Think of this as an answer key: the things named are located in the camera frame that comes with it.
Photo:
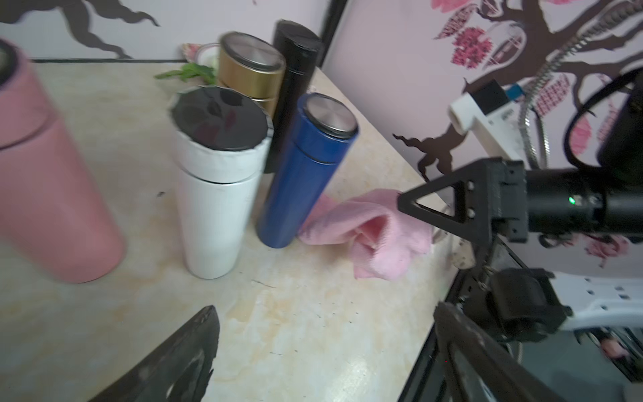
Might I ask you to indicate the floral rectangular tray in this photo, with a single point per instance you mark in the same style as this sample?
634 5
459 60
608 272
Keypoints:
189 51

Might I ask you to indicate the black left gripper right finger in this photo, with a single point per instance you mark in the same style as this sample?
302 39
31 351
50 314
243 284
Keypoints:
474 360

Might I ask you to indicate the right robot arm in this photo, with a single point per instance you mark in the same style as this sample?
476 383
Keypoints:
620 155

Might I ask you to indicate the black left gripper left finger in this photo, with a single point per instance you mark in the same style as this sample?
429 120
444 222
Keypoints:
179 369

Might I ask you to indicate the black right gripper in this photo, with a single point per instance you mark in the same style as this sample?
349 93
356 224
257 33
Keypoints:
493 196

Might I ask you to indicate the pink towel cloth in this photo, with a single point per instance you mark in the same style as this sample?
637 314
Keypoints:
382 241

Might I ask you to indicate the white round plate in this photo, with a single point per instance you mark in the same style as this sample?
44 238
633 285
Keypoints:
208 55

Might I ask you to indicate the pink thermos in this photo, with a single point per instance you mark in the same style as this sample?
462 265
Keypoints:
51 208

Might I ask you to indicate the green plastic leaf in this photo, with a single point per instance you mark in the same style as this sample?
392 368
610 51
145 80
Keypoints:
190 71

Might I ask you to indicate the gold thermos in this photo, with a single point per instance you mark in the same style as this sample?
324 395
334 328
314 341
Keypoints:
252 67

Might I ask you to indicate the white thermos black lid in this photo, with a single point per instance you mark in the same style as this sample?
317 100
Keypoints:
220 145

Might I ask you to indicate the blue thermos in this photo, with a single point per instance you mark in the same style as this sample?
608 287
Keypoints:
319 137

